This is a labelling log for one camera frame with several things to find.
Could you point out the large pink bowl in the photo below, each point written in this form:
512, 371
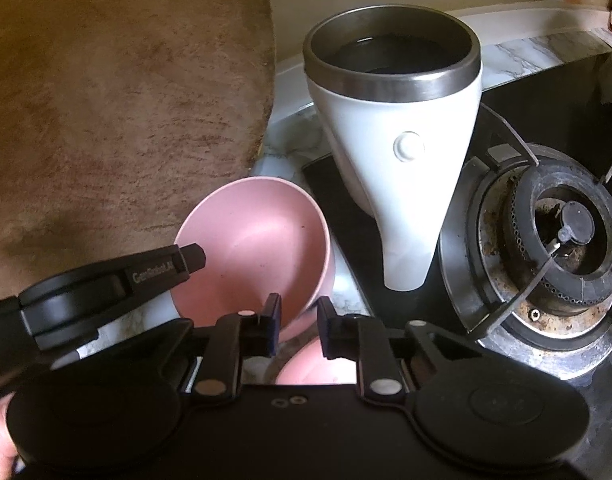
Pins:
256, 240

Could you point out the gas stove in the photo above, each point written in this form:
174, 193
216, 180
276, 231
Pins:
535, 110

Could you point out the small pink bowl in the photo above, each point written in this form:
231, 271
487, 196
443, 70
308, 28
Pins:
306, 367

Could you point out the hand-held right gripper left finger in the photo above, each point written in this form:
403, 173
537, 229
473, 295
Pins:
273, 327

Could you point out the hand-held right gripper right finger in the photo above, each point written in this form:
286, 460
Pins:
326, 330

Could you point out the white steel-rimmed mug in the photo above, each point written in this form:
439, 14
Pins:
400, 185

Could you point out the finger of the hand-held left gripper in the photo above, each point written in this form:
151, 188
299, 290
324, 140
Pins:
161, 267

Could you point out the round wooden cutting board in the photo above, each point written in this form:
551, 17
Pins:
111, 85

